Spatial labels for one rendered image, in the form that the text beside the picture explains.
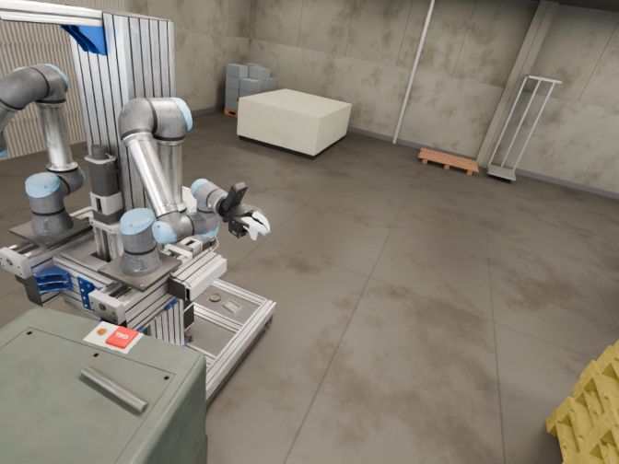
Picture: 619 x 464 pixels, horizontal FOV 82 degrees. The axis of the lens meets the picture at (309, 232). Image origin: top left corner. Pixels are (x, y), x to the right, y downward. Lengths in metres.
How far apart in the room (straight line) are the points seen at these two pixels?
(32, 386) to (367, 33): 8.59
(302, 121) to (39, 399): 5.92
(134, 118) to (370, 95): 7.94
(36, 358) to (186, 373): 0.38
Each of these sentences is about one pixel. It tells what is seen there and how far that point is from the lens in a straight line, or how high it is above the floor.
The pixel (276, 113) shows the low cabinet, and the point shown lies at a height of 0.65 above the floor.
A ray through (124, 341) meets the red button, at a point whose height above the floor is 1.27.
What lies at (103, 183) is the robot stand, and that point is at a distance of 1.63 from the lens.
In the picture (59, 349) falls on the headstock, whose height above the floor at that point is 1.26.
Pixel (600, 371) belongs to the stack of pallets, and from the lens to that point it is 2.83.
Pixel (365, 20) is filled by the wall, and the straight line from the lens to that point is 9.02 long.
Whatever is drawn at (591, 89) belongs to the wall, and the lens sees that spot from 9.01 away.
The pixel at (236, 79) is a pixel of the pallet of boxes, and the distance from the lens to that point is 8.80.
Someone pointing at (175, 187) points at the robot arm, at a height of 1.49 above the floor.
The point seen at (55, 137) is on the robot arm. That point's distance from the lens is 1.85.
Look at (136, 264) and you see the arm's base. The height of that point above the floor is 1.21.
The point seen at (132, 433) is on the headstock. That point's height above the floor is 1.26.
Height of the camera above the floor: 2.09
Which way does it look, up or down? 30 degrees down
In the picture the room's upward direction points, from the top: 10 degrees clockwise
